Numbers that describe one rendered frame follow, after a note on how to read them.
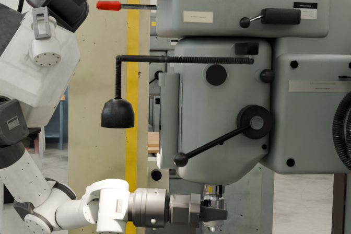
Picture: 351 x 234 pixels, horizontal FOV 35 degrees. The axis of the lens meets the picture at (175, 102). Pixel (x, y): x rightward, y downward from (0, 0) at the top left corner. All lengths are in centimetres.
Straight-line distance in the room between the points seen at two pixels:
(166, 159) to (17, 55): 49
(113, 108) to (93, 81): 176
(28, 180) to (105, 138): 156
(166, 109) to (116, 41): 175
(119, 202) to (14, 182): 29
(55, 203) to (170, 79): 48
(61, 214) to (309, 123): 65
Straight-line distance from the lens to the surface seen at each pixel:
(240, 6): 114
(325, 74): 121
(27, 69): 145
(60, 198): 149
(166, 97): 121
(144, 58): 112
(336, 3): 123
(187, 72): 116
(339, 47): 123
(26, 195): 146
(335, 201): 155
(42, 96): 142
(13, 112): 139
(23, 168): 142
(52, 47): 136
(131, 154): 298
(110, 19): 294
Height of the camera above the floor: 158
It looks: 5 degrees down
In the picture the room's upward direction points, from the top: 1 degrees clockwise
